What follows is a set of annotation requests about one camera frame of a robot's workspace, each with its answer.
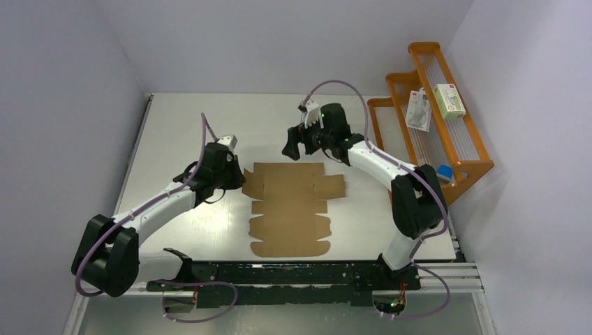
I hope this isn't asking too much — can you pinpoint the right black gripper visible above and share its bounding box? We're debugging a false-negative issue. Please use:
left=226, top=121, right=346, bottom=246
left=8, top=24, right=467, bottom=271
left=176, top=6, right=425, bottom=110
left=281, top=114, right=333, bottom=161

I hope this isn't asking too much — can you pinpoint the brown cardboard box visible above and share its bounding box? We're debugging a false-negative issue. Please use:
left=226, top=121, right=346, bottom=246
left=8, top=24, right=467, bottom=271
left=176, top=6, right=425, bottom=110
left=242, top=163, right=346, bottom=258

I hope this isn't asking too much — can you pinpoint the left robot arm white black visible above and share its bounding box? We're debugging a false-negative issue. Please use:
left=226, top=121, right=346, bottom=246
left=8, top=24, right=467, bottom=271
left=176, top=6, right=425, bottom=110
left=71, top=136, right=245, bottom=297

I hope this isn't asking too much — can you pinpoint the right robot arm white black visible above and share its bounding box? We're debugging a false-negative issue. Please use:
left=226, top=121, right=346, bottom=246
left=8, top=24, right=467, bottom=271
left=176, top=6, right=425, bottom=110
left=282, top=102, right=449, bottom=289

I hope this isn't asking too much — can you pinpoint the small blue white box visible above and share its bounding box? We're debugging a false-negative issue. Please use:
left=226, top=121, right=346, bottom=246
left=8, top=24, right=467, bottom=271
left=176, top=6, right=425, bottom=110
left=436, top=165, right=453, bottom=185

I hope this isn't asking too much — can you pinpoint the white green product box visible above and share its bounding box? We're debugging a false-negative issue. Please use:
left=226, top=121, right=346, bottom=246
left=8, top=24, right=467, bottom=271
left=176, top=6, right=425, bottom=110
left=434, top=83, right=466, bottom=119

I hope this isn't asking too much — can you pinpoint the white blister package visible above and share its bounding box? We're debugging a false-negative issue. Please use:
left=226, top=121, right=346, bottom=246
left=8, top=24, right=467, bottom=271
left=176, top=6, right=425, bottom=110
left=405, top=87, right=431, bottom=133

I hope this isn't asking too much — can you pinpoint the orange wooden rack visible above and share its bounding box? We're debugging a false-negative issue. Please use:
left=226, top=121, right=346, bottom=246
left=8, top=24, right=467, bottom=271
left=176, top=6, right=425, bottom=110
left=367, top=42, right=494, bottom=205

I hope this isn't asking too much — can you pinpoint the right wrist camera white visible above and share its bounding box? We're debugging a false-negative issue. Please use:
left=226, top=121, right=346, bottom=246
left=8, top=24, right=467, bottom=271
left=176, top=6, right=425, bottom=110
left=298, top=100, right=324, bottom=128

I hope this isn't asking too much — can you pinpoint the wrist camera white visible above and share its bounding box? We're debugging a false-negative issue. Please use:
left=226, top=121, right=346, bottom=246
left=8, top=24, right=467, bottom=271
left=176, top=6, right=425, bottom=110
left=216, top=135, right=238, bottom=151
left=298, top=100, right=324, bottom=128

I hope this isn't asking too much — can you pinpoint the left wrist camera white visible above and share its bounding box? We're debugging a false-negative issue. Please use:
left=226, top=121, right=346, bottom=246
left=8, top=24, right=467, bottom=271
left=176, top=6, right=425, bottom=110
left=216, top=135, right=238, bottom=151

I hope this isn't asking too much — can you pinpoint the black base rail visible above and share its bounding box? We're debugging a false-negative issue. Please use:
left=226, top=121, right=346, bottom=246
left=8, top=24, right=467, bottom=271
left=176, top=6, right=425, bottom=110
left=146, top=260, right=421, bottom=308

